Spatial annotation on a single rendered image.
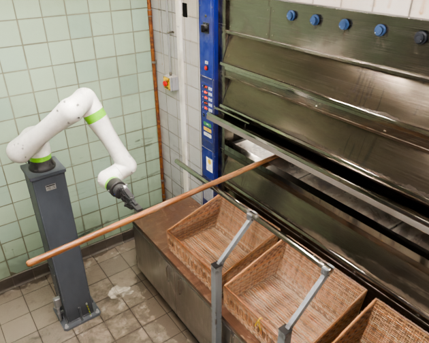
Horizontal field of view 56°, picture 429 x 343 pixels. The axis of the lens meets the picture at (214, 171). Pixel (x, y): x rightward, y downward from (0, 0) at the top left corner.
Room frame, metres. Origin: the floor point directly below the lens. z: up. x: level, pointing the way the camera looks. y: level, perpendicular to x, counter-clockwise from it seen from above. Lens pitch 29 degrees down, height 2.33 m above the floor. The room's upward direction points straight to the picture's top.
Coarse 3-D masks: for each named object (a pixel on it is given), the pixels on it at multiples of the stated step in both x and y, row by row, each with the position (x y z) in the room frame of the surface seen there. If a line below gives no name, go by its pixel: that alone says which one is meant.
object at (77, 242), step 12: (276, 156) 2.22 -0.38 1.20; (252, 168) 2.09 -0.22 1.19; (216, 180) 1.92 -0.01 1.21; (192, 192) 1.81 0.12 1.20; (168, 204) 1.71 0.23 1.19; (132, 216) 1.59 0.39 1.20; (108, 228) 1.51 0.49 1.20; (84, 240) 1.43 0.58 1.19; (48, 252) 1.34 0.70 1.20; (60, 252) 1.36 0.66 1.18
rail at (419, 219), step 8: (208, 112) 2.34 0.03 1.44; (224, 120) 2.21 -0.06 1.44; (240, 128) 2.10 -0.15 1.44; (256, 136) 1.99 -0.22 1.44; (272, 144) 1.88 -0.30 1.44; (288, 152) 1.79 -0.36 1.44; (304, 160) 1.71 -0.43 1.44; (320, 168) 1.63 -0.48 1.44; (336, 176) 1.55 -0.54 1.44; (352, 184) 1.49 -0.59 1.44; (360, 192) 1.45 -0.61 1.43; (368, 192) 1.42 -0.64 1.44; (376, 200) 1.38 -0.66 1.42; (384, 200) 1.36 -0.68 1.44; (392, 208) 1.32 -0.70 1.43; (400, 208) 1.30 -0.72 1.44; (408, 216) 1.27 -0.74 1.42; (416, 216) 1.25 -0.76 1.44; (424, 224) 1.22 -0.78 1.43
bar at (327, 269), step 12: (204, 180) 1.98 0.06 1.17; (216, 192) 1.88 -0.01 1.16; (240, 204) 1.73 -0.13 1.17; (252, 216) 1.64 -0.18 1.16; (288, 240) 1.45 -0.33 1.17; (228, 252) 1.57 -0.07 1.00; (300, 252) 1.38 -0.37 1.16; (216, 264) 1.54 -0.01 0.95; (324, 264) 1.29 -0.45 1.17; (216, 276) 1.51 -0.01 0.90; (324, 276) 1.26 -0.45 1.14; (216, 288) 1.51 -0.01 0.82; (312, 288) 1.24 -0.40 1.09; (216, 300) 1.51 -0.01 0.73; (216, 312) 1.51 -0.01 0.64; (300, 312) 1.18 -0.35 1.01; (216, 324) 1.51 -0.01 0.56; (288, 324) 1.16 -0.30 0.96; (216, 336) 1.51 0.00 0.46; (288, 336) 1.13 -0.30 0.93
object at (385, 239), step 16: (256, 160) 2.21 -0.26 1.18; (272, 176) 2.06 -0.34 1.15; (288, 176) 2.01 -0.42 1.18; (304, 192) 1.86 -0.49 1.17; (320, 192) 1.84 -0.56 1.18; (336, 208) 1.69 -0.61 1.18; (368, 224) 1.55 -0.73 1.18; (384, 240) 1.47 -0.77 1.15; (400, 240) 1.43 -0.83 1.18; (416, 256) 1.34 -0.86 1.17
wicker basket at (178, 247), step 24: (192, 216) 2.21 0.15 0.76; (216, 216) 2.33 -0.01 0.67; (240, 216) 2.20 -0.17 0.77; (168, 240) 2.10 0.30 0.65; (192, 240) 2.17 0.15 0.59; (216, 240) 2.18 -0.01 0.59; (240, 240) 2.13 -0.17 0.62; (264, 240) 1.88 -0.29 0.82; (192, 264) 1.94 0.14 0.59; (240, 264) 1.77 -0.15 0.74
